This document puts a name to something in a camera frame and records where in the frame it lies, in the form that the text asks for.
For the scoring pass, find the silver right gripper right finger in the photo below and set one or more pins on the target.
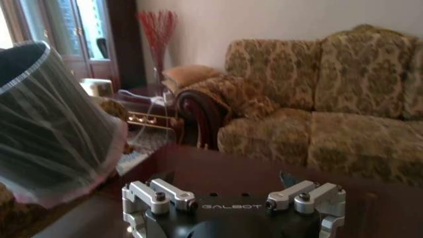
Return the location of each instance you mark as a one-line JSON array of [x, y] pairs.
[[310, 198]]

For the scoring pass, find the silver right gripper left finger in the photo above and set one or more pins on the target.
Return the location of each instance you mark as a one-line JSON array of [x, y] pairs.
[[159, 198]]

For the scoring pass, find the small blue trash piece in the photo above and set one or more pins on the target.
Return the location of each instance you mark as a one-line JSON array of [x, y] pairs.
[[287, 179]]

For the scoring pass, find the pale patterned rug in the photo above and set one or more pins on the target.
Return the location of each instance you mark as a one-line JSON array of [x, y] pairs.
[[142, 148]]

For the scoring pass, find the gold patterned fabric sofa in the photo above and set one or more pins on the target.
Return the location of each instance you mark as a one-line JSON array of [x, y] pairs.
[[330, 138]]

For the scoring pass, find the gold metal tray rack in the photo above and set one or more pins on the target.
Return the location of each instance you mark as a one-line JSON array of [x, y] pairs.
[[150, 120]]

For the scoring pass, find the patterned armchair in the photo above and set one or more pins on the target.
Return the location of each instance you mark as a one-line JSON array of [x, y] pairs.
[[114, 109]]

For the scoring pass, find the dark wooden side table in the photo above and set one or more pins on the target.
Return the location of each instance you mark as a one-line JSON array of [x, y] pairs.
[[146, 99]]

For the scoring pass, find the small white box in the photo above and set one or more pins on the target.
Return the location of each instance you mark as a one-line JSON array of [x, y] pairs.
[[98, 86]]

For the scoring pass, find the plain orange pillow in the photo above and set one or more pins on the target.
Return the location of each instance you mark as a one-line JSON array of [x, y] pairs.
[[190, 74]]

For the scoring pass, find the gold patterned sofa back cushion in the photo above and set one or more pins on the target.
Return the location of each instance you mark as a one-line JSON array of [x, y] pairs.
[[363, 74]]

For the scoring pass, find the tall glass vase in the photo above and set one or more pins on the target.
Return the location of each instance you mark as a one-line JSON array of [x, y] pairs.
[[159, 62]]

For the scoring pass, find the dark brown curtain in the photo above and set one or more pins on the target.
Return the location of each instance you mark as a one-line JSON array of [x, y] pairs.
[[127, 42]]

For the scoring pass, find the red decorative twigs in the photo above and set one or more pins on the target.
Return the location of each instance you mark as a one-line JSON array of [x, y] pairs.
[[158, 27]]

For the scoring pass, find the wooden framed glass door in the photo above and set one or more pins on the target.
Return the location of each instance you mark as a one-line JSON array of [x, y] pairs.
[[77, 29]]

